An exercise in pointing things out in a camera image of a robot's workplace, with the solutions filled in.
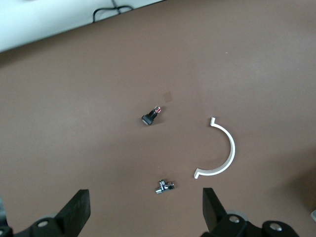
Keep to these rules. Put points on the white curved bracket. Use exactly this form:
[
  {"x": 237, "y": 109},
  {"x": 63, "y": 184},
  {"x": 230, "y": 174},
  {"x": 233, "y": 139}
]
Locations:
[{"x": 232, "y": 148}]

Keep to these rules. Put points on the small black switch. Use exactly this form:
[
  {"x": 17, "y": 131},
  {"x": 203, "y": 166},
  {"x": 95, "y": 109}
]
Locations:
[{"x": 149, "y": 118}]

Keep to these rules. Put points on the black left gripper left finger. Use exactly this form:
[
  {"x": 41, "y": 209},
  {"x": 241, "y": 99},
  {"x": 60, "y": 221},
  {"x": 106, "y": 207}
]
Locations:
[{"x": 74, "y": 217}]

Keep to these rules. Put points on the chrome metal fitting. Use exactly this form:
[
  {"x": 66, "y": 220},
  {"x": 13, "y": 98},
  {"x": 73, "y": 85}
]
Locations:
[{"x": 164, "y": 187}]

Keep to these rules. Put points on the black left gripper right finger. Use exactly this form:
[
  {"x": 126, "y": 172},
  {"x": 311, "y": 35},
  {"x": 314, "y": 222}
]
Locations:
[{"x": 214, "y": 217}]

